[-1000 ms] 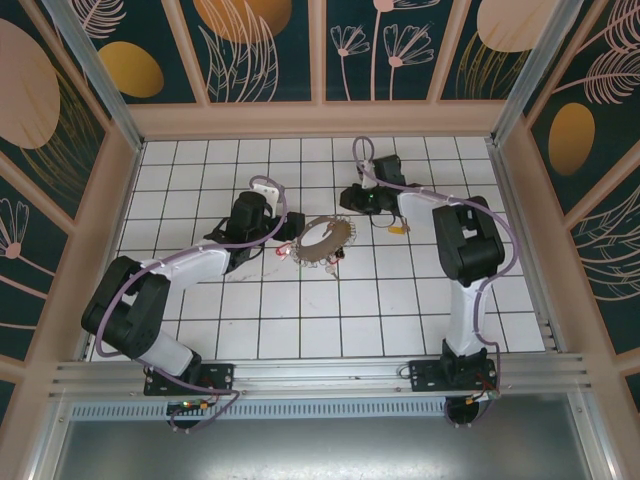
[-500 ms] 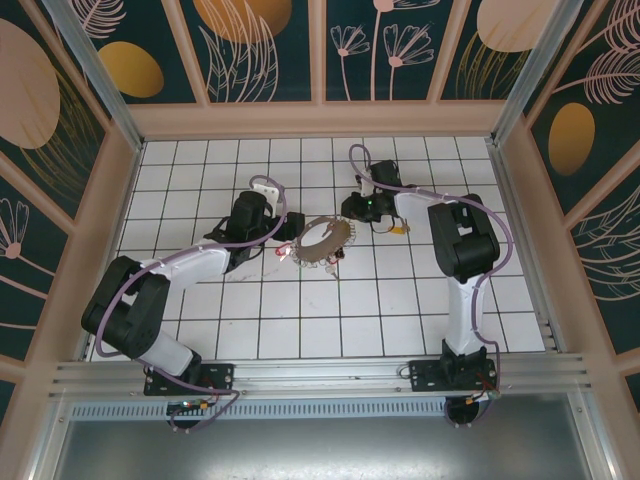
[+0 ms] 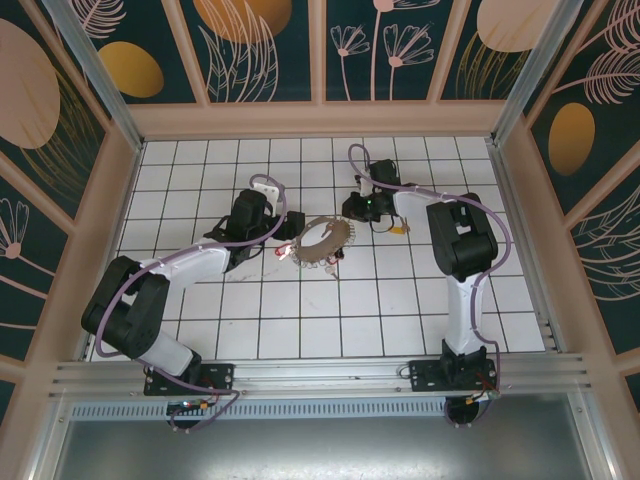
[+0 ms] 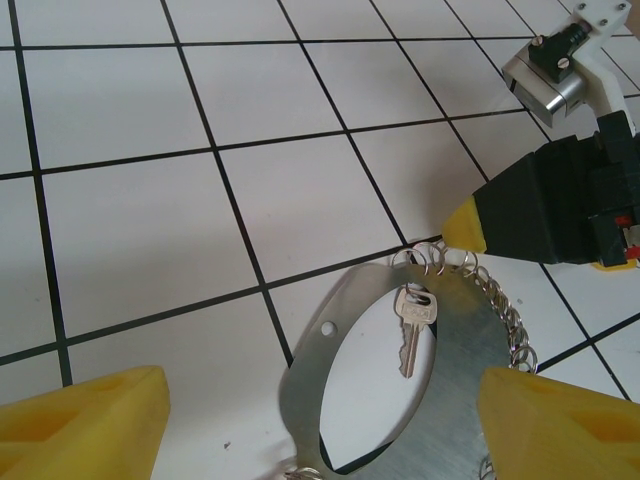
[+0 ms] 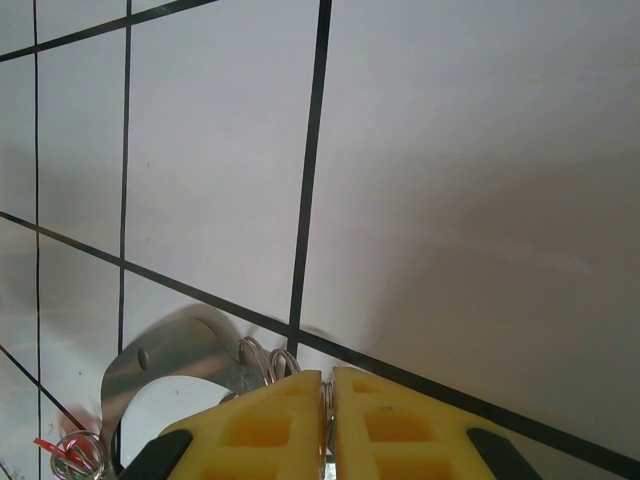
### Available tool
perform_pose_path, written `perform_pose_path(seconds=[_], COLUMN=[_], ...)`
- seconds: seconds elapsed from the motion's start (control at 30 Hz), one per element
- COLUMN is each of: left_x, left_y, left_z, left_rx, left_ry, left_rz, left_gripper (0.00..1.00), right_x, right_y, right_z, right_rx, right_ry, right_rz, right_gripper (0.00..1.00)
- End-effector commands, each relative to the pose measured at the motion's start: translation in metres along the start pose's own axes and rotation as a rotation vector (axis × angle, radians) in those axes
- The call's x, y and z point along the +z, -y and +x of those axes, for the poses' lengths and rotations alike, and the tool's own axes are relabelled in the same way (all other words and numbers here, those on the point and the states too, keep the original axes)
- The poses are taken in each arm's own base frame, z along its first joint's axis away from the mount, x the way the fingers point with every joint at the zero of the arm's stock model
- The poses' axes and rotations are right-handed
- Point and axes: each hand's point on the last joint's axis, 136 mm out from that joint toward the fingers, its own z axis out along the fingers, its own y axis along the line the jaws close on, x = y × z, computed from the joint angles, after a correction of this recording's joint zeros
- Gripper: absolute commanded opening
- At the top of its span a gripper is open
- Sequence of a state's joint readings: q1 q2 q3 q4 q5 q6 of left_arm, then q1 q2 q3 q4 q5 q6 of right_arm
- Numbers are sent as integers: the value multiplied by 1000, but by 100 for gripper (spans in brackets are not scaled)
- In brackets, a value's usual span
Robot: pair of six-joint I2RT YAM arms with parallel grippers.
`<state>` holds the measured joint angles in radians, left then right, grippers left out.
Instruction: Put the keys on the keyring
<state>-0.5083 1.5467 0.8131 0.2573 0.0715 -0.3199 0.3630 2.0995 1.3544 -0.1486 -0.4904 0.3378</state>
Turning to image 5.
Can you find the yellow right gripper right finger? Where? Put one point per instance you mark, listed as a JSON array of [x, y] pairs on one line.
[[410, 450]]

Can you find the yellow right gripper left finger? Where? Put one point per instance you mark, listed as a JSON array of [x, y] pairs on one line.
[[260, 465]]

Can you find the red plastic key tag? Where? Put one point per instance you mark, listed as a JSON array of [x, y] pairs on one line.
[[77, 419]]

